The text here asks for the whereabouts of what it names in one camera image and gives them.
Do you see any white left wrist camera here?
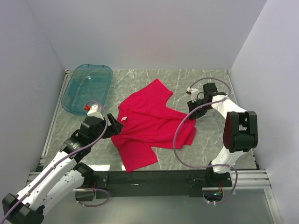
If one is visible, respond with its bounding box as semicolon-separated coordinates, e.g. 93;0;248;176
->
84;104;103;119

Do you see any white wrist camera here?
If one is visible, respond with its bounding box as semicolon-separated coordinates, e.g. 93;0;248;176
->
186;87;199;102
84;104;103;119

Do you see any teal translucent plastic bin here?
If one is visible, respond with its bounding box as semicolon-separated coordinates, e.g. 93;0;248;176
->
61;64;113;115

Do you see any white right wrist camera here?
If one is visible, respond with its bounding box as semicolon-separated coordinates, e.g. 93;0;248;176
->
186;87;199;102

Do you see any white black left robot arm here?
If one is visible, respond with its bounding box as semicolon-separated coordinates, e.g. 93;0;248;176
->
1;113;123;224

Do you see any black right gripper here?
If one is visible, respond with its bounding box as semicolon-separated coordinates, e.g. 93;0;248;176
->
187;98;212;120

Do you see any aluminium left side rail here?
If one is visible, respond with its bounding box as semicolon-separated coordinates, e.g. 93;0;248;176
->
38;70;71;166

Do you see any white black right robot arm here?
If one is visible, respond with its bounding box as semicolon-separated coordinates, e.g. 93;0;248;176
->
186;83;258;186

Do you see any red t shirt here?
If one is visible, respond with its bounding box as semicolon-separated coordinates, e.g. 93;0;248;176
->
111;79;197;172

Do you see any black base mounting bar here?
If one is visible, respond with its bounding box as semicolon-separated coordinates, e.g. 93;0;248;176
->
75;168;232;202

